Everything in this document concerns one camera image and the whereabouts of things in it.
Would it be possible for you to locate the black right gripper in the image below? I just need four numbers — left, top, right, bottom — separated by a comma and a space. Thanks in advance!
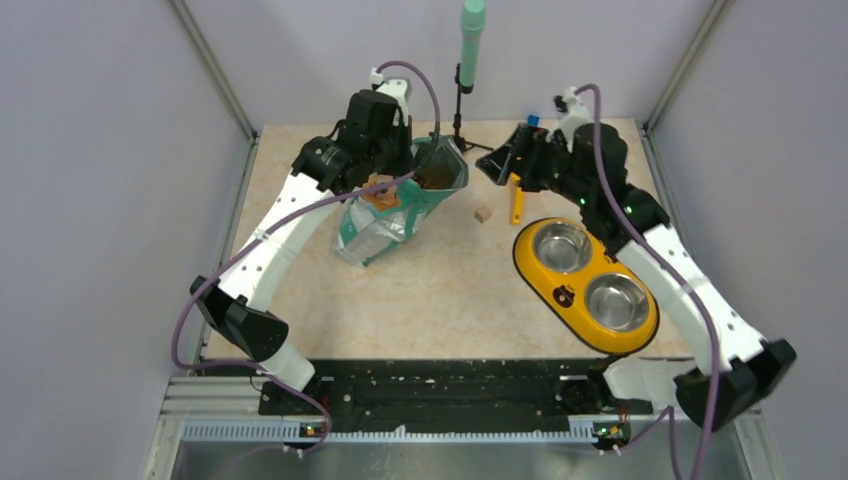
476, 122, 593, 207

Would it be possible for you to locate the yellow plastic scoop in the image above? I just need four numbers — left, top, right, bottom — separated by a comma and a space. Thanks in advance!
509, 173, 525, 226

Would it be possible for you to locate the green pet food bag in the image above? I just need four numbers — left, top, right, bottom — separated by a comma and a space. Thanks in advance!
334, 135, 469, 267

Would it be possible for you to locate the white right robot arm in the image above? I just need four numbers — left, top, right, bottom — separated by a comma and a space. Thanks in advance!
475, 123, 798, 431

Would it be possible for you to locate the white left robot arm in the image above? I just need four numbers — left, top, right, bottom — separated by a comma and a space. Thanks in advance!
191, 79, 413, 414

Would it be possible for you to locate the brown pet food kibble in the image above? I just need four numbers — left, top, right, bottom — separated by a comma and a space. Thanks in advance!
420, 168, 457, 190

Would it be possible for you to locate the yellow double pet bowl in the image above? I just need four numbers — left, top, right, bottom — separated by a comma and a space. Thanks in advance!
512, 217, 660, 356

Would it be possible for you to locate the black tripod stand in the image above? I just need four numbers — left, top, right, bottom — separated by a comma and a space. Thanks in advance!
451, 63, 493, 153

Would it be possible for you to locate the small wooden cube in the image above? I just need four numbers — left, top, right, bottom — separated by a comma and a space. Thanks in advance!
474, 205, 492, 224

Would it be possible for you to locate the green cylinder on stand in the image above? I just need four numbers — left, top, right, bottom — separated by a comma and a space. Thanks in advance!
458, 0, 487, 93

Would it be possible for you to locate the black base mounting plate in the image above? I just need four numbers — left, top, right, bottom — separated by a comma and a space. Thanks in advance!
195, 357, 654, 435

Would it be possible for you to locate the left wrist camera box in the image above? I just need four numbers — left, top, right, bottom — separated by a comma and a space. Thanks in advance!
369, 68, 411, 126

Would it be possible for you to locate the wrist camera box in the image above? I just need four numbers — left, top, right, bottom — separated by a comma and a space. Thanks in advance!
369, 68, 411, 126
554, 86, 593, 140

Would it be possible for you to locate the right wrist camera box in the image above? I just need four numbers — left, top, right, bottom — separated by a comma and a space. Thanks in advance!
554, 86, 593, 140

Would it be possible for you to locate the aluminium front rail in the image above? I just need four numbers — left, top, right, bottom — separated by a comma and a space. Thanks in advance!
158, 376, 763, 445

